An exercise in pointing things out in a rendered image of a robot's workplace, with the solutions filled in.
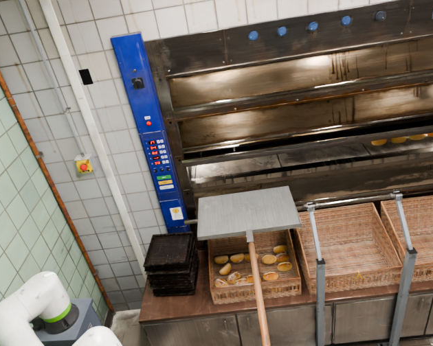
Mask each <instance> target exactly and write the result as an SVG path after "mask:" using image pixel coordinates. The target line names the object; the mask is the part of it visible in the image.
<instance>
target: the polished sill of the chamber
mask: <svg viewBox="0 0 433 346"><path fill-rule="evenodd" d="M425 157H433V146H432V147H426V148H417V149H411V150H402V151H396V152H387V153H381V154H372V155H366V156H361V157H351V158H346V159H336V160H331V161H322V162H316V163H307V164H301V165H292V166H286V167H281V168H271V169H266V170H257V171H251V172H241V173H236V174H226V175H220V176H211V177H206V178H196V179H191V180H190V186H191V189H196V188H202V187H211V186H217V185H227V184H232V183H242V182H247V181H257V180H262V179H268V178H278V177H283V176H293V175H298V174H308V173H313V172H323V171H329V170H338V169H344V168H353V167H359V166H364V165H374V164H380V163H389V162H395V161H405V160H410V159H420V158H425Z"/></svg>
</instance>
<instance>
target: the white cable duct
mask: <svg viewBox="0 0 433 346"><path fill-rule="evenodd" d="M39 1H40V4H41V7H42V9H43V12H44V15H45V18H46V20H47V23H48V25H49V28H50V31H51V33H52V36H53V38H54V42H55V43H56V46H57V49H58V52H59V54H60V57H61V60H62V62H63V65H64V68H65V71H66V72H67V76H68V78H69V81H70V83H71V87H72V89H73V91H74V94H75V96H76V99H77V102H78V105H79V107H80V110H81V113H82V116H83V118H84V120H85V123H86V125H87V129H88V131H89V134H90V136H91V139H92V142H93V144H94V147H95V149H96V152H97V155H98V158H99V160H100V163H101V165H102V169H103V170H104V174H105V176H106V178H107V181H108V184H109V187H110V189H111V192H112V194H113V197H114V200H115V203H116V205H117V207H118V211H119V212H120V215H121V218H122V221H123V223H124V226H125V229H126V232H127V234H128V237H129V240H130V242H131V245H132V247H133V250H134V252H135V256H136V258H137V261H138V263H139V265H140V268H141V271H142V274H143V276H144V279H145V281H146V278H147V275H146V271H144V270H145V268H144V267H143V265H144V256H143V255H142V251H141V248H140V246H139V243H138V241H137V238H136V235H135V232H134V230H133V226H132V224H131V221H130V218H129V215H128V213H127V210H126V207H125V205H124V201H123V200H122V196H121V193H120V191H119V188H118V184H117V183H116V180H115V177H114V175H113V171H112V169H111V166H110V163H109V160H108V158H107V154H106V152H105V150H104V146H103V145H102V141H101V138H100V136H99V133H98V129H97V128H96V124H95V122H94V120H93V116H92V114H91V111H90V108H89V105H88V103H87V99H86V97H85V94H84V91H83V89H82V86H81V83H80V80H79V78H78V75H77V73H76V69H75V66H74V64H73V61H72V59H71V56H70V53H69V50H68V48H67V44H66V42H65V39H64V36H63V33H62V31H61V28H60V25H59V23H58V20H57V18H56V14H55V11H54V9H53V6H52V3H51V1H50V0H39Z"/></svg>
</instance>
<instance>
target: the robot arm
mask: <svg viewBox="0 0 433 346"><path fill-rule="evenodd" d="M78 317H79V309H78V306H77V305H76V304H75V303H71V301H70V298H69V295H68V294H67V292H66V290H65V289H64V287H63V285H62V283H61V282H60V279H59V278H58V276H57V275H56V274H55V273H53V272H51V271H45V272H41V273H38V274H36V275H35V276H33V277H32V278H31V279H29V280H28V281H27V282H26V283H25V284H23V285H22V286H21V287H20V288H19V289H18V290H17V291H16V292H14V293H12V294H11V295H10V296H9V297H7V298H5V299H4V300H3V301H1V302H0V346H44V344H42V342H41V341H40V340H39V339H38V337H37V336H36V334H35V333H34V332H33V330H34V331H35V332H36V331H39V330H41V329H43V328H44V329H45V331H46V332H47V333H49V334H60V333H63V332H65V331H67V330H68V329H69V328H70V327H72V326H73V325H74V323H75V322H76V321H77V319H78ZM29 323H32V324H33V326H34V327H33V330H32V328H31V327H30V325H29ZM72 346H122V344H121V343H120V341H119V340H118V339H117V337H116V336H115V334H114V333H113V332H112V331H111V330H110V329H109V328H107V327H104V326H96V327H93V328H91V329H89V330H87V331H86V332H85V333H84V334H83V335H82V336H81V337H80V338H79V339H78V340H77V341H76V342H75V343H74V344H73V345H72Z"/></svg>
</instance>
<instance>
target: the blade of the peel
mask: <svg viewBox="0 0 433 346"><path fill-rule="evenodd" d="M299 227H302V223H301V220H300V217H299V215H298V211H297V209H296V206H295V203H294V201H293V198H292V195H291V192H290V190H289V186H284V187H275V188H269V189H260V190H254V191H249V192H240V193H235V194H225V195H220V196H210V197H205V198H199V210H198V227H197V239H198V241H199V240H210V239H215V238H225V237H231V236H237V235H247V234H246V230H249V229H252V232H253V233H262V232H268V231H278V230H283V229H294V228H299Z"/></svg>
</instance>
